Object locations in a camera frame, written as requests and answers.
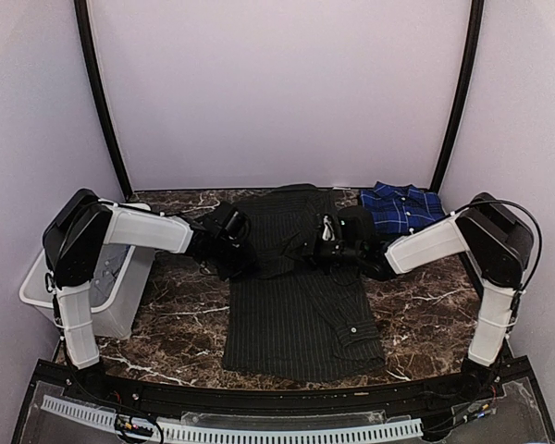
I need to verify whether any grey button shirt in bin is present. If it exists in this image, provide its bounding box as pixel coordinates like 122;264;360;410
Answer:
89;244;130;308

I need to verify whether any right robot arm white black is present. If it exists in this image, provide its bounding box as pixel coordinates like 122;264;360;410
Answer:
300;192;542;401

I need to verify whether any white slotted cable duct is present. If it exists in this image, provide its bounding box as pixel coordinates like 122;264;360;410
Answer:
41;395;423;443

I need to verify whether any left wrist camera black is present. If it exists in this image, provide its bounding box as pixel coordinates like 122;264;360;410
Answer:
212;202;251;242

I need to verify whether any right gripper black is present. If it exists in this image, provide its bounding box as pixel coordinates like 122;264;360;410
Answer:
284;229;363;276

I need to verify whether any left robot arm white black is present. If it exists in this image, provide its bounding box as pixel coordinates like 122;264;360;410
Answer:
43;189;257;403

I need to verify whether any black pinstriped long sleeve shirt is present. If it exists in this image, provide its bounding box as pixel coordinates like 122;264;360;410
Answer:
222;184;385;382

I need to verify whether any black front rail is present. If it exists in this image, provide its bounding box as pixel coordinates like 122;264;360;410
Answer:
31;359;533;413

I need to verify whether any black frame post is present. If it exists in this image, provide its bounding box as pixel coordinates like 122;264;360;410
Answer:
429;0;485;192
73;0;133;200

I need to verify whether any white plastic bin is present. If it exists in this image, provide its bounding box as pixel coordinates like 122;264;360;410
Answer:
18;245;154;339

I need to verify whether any blue plaid folded shirt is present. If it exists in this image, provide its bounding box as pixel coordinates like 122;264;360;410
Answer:
359;182;446;235

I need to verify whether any left black frame post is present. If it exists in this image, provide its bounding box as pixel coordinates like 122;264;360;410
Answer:
73;0;133;200

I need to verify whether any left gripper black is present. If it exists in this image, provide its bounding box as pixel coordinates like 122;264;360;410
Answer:
210;236;260;281

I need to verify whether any right black frame post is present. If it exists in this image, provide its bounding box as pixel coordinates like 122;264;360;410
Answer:
429;0;485;192

